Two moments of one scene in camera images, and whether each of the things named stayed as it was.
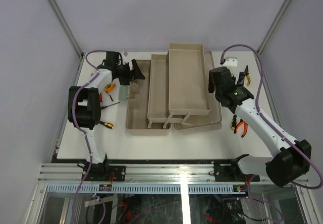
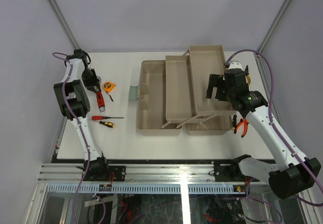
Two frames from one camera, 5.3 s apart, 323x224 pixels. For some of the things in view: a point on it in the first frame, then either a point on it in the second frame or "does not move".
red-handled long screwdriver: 104,107 -> 103,117
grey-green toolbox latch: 123,92 -> 133,92
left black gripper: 135,73 -> 93,81
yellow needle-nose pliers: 246,72 does not move
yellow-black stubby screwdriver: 110,125 does not move
